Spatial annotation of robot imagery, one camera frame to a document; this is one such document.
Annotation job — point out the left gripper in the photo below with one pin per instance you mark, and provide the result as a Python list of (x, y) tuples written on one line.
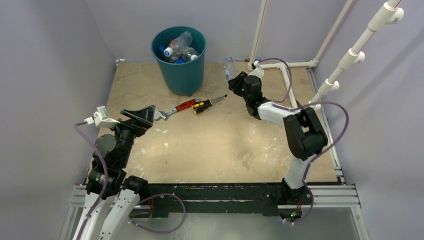
[(139, 121)]

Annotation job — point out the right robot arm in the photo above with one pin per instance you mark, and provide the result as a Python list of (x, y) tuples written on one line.
[(305, 135)]

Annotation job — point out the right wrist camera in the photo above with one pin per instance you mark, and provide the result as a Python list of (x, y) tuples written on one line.
[(256, 70)]

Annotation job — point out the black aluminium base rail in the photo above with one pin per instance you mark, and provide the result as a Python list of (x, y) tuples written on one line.
[(244, 198)]

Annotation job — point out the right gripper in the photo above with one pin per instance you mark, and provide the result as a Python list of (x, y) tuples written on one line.
[(234, 84)]

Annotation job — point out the red-handled adjustable wrench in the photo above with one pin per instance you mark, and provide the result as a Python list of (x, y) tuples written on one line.
[(165, 114)]

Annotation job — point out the white-label clear bottle white cap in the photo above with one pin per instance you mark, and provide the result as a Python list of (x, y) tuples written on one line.
[(189, 54)]

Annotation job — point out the yellow black handled screwdriver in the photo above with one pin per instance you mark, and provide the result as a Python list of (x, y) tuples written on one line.
[(205, 104)]

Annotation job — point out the teal plastic bin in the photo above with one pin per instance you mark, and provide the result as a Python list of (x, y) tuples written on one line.
[(181, 78)]

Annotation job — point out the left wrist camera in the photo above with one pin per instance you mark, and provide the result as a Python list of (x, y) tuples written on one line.
[(101, 118)]

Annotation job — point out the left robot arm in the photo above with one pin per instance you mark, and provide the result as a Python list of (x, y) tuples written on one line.
[(109, 193)]

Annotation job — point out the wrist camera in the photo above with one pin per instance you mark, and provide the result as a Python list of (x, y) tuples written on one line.
[(256, 70), (101, 118)]

